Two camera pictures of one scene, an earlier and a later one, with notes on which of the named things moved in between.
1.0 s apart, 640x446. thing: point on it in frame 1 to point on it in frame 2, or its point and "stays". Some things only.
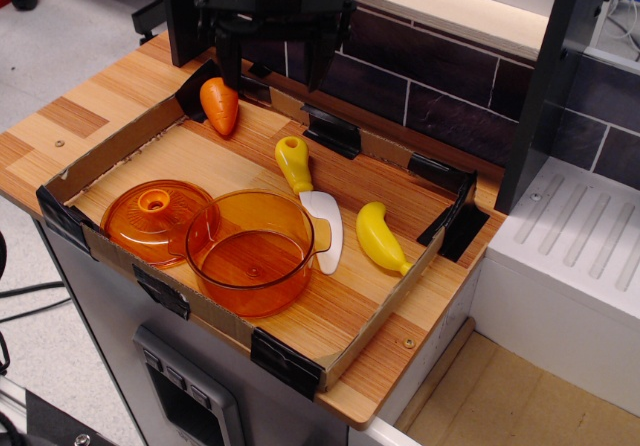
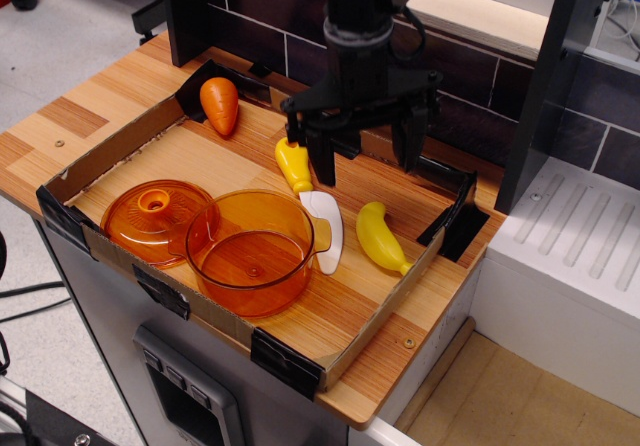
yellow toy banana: x=378 y=238 stays
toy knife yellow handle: x=293 y=156 stays
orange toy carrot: x=220 y=104 stays
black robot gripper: x=276 y=1 to x=365 y=90
